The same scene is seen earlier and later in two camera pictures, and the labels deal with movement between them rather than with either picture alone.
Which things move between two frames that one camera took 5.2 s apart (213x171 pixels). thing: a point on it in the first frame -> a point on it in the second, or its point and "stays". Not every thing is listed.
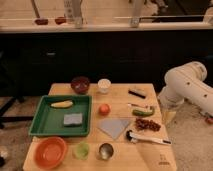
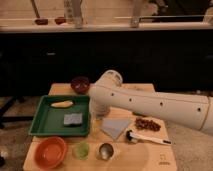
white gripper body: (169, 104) -> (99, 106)
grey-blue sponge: (76, 118) stays
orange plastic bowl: (50, 152) stays
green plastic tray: (49, 120) stays
